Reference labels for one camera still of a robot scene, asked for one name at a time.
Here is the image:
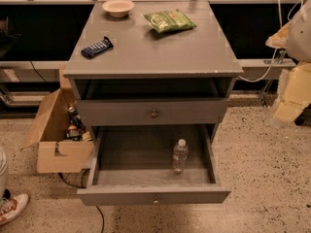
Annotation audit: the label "green chip bag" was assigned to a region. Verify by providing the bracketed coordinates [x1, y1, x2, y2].
[143, 10, 196, 33]

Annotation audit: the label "white red sneaker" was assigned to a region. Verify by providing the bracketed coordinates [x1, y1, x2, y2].
[0, 193, 30, 226]

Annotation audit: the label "black floor cable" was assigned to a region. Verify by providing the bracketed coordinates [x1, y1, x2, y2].
[57, 168, 106, 233]

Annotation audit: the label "clear plastic water bottle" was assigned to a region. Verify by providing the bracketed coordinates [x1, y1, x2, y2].
[172, 139, 189, 173]

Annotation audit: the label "grey wooden cabinet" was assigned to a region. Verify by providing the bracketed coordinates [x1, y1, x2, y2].
[63, 0, 244, 141]

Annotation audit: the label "beige bowl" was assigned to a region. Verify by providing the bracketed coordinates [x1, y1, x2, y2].
[102, 0, 134, 18]

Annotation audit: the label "white hanging cable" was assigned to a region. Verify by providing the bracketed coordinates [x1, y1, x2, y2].
[238, 0, 305, 83]

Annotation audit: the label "closed grey middle drawer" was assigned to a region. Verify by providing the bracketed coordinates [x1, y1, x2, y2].
[76, 99, 228, 126]

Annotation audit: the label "open grey bottom drawer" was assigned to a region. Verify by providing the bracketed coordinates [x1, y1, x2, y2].
[78, 124, 230, 206]

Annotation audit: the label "open cardboard box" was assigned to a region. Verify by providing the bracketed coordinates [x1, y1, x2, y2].
[21, 64, 93, 173]

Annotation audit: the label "cans and items in box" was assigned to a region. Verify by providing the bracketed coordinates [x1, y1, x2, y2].
[65, 106, 91, 141]

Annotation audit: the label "grey trouser leg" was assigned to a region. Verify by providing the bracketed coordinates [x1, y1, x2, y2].
[0, 147, 9, 199]

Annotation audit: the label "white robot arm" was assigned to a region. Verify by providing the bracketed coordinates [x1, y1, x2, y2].
[265, 0, 311, 125]

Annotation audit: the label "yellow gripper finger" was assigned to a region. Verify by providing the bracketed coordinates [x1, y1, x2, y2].
[271, 62, 311, 124]
[265, 22, 291, 49]

